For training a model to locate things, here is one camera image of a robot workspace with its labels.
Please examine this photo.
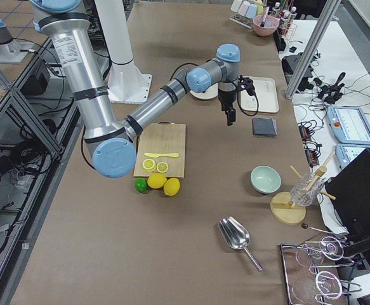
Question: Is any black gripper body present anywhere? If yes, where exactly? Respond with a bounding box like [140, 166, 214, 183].
[218, 89, 237, 112]

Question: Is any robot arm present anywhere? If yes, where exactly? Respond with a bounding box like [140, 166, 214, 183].
[31, 1, 240, 178]
[0, 18, 27, 64]

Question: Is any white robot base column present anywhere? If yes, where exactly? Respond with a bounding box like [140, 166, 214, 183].
[95, 0, 152, 104]

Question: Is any cream rabbit tray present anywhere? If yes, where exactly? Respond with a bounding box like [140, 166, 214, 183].
[241, 76, 279, 113]

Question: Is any cream round plate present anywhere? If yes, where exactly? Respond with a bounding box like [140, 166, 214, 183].
[190, 84, 218, 100]

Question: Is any grey folded cloth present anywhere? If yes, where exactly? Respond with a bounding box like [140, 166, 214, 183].
[252, 118, 277, 138]

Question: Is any yellow plastic knife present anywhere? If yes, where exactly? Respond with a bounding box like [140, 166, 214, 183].
[144, 152, 180, 158]

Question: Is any wooden cutting board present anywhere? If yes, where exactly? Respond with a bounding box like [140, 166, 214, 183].
[133, 123, 186, 179]

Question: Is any mint green bowl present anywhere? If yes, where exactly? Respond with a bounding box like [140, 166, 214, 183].
[250, 165, 281, 194]

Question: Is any black stand device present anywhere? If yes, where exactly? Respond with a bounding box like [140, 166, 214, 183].
[281, 52, 314, 92]

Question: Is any white cup rack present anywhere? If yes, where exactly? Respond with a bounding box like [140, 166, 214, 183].
[229, 14, 253, 29]

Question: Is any lemon slice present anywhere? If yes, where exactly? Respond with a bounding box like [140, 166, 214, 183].
[142, 158, 157, 172]
[156, 161, 169, 173]

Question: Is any pink bowl with ice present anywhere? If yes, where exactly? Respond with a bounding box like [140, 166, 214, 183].
[253, 15, 279, 37]

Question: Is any pink pastel cup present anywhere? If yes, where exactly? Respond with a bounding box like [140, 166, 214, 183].
[238, 1, 250, 17]

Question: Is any blue pastel cup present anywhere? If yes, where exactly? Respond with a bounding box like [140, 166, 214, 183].
[245, 3, 257, 19]

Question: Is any whole yellow lemon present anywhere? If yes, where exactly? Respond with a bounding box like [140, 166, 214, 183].
[163, 178, 180, 196]
[147, 173, 167, 189]

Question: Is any white pastel cup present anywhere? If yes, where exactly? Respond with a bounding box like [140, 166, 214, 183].
[230, 0, 242, 13]

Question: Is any yellow pastel cup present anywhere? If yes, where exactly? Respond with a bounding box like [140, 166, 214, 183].
[255, 0, 264, 15]

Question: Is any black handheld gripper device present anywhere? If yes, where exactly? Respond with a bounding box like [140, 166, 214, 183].
[313, 72, 346, 105]

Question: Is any clear glass cup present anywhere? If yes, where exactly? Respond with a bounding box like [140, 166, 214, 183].
[291, 173, 324, 207]

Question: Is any wooden mug tree stand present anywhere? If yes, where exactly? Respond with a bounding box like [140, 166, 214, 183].
[270, 151, 336, 225]

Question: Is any green lime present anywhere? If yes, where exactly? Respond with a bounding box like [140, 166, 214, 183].
[135, 178, 148, 193]

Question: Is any blue teach pendant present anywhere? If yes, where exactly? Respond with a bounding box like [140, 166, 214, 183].
[326, 106, 370, 146]
[335, 143, 370, 170]

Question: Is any metal scoop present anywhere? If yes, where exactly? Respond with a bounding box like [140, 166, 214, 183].
[218, 216, 263, 272]

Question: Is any black monitor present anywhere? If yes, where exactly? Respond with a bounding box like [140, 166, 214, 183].
[326, 148, 370, 238]

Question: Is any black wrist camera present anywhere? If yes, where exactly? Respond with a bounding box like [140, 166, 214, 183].
[237, 75, 256, 96]

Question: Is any metal tool with black handle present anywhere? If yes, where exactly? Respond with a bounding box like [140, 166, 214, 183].
[260, 6, 269, 27]

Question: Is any aluminium frame post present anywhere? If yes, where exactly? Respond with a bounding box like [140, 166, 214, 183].
[284, 0, 341, 100]

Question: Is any black wire glass rack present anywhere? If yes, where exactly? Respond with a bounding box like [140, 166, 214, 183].
[279, 235, 362, 304]

